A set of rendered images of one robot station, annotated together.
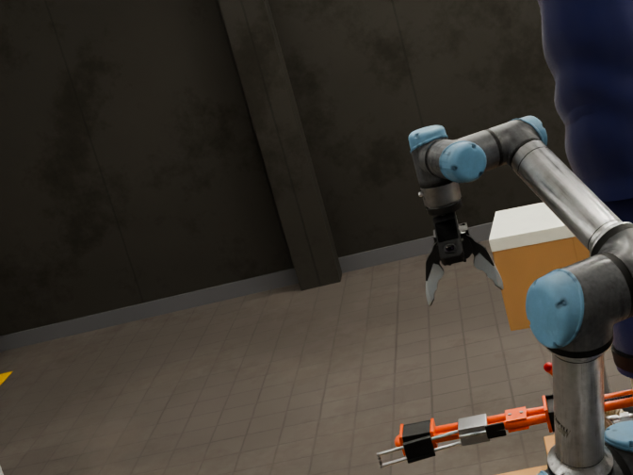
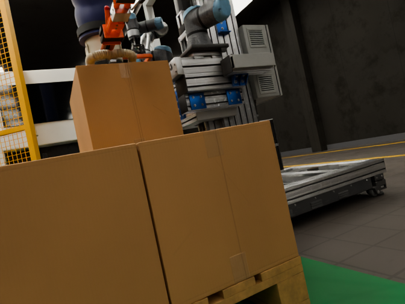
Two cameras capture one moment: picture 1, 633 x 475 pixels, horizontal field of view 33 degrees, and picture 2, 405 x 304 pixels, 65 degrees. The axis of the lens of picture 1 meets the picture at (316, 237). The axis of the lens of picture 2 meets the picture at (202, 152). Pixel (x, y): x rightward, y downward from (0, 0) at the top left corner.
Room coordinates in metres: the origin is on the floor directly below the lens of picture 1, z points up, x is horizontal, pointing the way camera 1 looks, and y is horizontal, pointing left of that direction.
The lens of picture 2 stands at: (2.89, 0.85, 0.48)
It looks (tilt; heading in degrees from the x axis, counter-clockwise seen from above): 1 degrees up; 234
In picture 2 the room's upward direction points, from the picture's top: 12 degrees counter-clockwise
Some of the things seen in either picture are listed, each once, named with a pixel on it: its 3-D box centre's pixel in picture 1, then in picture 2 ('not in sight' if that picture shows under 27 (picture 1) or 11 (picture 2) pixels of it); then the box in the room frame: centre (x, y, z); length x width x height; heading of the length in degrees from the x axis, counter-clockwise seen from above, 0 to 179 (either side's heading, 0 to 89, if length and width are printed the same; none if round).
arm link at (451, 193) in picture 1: (439, 194); not in sight; (2.05, -0.26, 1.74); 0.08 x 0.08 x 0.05
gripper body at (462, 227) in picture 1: (449, 231); not in sight; (2.05, -0.26, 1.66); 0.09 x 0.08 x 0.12; 171
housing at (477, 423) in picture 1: (474, 430); (120, 12); (2.34, -0.24, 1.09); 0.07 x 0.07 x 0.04; 78
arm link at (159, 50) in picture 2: not in sight; (163, 56); (1.72, -0.97, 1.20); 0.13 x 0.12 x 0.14; 139
